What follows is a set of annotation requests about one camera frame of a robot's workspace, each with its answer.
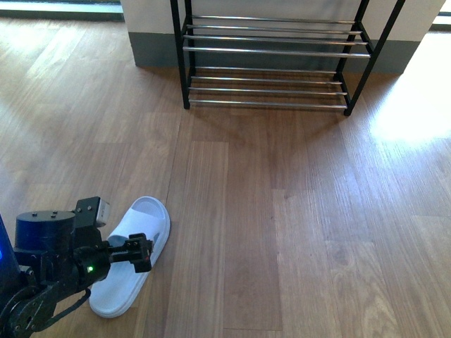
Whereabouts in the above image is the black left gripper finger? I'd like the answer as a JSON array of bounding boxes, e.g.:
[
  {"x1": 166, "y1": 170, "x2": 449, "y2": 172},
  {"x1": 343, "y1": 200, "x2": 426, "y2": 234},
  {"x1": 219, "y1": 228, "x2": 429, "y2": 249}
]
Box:
[{"x1": 107, "y1": 233, "x2": 154, "y2": 273}]

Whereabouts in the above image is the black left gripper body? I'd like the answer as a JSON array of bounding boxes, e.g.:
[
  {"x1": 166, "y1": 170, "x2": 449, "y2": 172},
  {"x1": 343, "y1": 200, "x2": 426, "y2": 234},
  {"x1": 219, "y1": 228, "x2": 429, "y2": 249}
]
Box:
[{"x1": 13, "y1": 196, "x2": 111, "y2": 292}]

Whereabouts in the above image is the black metal shoe rack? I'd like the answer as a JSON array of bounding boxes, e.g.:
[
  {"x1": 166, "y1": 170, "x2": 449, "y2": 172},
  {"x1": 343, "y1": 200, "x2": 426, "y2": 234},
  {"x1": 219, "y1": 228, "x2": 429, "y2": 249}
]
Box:
[{"x1": 171, "y1": 1, "x2": 404, "y2": 115}]

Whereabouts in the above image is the large glass window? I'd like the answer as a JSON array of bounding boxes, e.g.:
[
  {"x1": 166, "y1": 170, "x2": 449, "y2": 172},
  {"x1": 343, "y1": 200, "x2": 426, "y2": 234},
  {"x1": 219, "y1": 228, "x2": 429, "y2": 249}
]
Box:
[{"x1": 1, "y1": 1, "x2": 124, "y2": 22}]

